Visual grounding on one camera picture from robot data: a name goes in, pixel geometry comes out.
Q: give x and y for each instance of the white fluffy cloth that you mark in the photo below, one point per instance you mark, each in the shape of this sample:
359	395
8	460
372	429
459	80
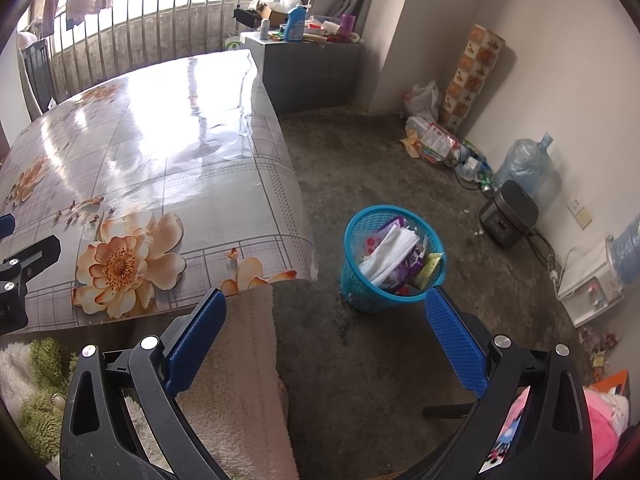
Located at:
240	385

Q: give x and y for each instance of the pile of small wrappers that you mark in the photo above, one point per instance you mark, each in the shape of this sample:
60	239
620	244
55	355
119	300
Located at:
597	355

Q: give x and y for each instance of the black chair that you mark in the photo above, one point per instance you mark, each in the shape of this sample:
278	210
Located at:
37	75

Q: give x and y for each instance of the black rice cooker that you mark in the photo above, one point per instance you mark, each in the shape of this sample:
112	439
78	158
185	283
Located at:
507	215

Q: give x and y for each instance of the green shaggy cloth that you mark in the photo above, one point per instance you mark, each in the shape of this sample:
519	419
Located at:
45	360

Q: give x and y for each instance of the clear water jug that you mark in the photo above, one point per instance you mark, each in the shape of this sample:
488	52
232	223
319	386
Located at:
525	165

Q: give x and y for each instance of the blue bottle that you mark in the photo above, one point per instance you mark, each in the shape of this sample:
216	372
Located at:
295	25

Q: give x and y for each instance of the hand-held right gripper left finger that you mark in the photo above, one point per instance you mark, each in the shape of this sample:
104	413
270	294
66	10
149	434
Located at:
195	342

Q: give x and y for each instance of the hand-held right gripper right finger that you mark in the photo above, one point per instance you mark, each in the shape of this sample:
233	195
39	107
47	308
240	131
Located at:
455	342

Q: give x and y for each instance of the metal railing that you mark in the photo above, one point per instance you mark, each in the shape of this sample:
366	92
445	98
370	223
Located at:
150	25

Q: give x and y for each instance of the white water dispenser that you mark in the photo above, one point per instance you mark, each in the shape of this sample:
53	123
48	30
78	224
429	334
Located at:
585	300

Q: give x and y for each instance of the wall socket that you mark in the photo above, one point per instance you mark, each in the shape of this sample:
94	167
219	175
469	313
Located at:
580	212

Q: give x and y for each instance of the white bag green logo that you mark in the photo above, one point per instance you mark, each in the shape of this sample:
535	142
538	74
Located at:
232	45

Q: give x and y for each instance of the black box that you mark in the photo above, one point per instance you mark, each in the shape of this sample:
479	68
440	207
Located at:
245	16

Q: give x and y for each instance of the patterned tall roll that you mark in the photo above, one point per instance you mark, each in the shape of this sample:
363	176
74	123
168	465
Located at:
470	75

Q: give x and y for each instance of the pink garment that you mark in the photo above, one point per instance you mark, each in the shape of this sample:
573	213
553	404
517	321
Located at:
605	425

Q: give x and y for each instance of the floral tablecloth table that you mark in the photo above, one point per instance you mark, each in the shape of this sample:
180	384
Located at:
150	160

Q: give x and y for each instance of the yellow snack packet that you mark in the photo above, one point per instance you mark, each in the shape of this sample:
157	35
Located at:
427	270

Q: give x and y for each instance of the blue plastic basket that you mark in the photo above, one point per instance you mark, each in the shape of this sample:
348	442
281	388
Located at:
365	295

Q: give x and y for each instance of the small white bottle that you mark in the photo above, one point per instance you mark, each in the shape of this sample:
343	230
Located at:
265	30

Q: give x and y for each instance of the blue water jug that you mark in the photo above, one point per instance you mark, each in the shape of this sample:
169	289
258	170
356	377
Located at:
627	255

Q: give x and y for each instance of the purple snack packet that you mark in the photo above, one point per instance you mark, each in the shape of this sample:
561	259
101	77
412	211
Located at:
411	270

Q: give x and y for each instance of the white plastic bag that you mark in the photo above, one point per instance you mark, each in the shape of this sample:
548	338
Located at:
422	100

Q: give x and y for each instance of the grey cabinet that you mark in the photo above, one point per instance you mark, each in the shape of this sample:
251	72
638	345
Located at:
310	75

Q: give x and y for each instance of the pink cup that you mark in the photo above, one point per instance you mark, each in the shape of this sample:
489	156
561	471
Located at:
347	27

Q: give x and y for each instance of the cardboard box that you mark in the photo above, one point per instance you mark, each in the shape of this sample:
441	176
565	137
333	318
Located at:
270	12

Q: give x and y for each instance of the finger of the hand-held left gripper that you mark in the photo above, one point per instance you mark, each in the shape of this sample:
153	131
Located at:
30	260
6	224

